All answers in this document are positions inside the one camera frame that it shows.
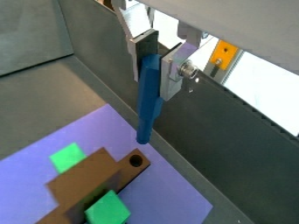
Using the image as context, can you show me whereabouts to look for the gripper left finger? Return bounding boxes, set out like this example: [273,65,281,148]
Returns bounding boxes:
[112,0,159,81]

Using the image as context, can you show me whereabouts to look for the purple base block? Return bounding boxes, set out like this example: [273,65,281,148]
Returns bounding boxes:
[0,105,212,224]

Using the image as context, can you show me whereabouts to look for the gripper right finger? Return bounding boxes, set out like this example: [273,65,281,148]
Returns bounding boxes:
[160,21,201,101]

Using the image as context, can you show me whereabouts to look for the orange frame bracket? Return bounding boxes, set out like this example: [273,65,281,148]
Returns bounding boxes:
[209,40,239,70]

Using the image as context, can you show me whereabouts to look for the green U-shaped block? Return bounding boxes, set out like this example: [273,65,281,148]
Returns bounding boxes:
[48,142,132,224]

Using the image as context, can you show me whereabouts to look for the blue peg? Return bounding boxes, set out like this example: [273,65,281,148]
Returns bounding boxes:
[136,54,164,144]

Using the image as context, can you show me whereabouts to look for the brown L-shaped bracket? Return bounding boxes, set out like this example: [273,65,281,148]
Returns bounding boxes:
[33,147,152,224]

